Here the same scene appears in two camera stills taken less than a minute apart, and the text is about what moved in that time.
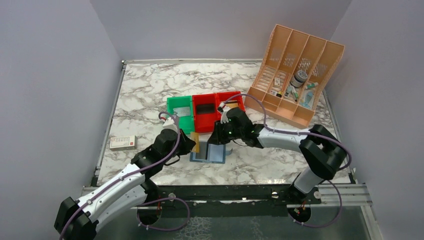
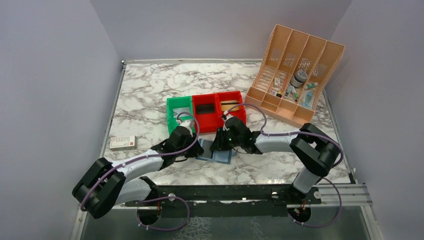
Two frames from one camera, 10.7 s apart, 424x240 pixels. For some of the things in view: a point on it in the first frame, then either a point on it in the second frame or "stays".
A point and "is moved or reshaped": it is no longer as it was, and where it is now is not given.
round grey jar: (299, 78) stays
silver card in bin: (182, 111) stays
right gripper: (217, 137) -> (218, 144)
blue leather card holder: (210, 153) is moved or reshaped
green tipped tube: (312, 85) stays
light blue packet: (307, 98) stays
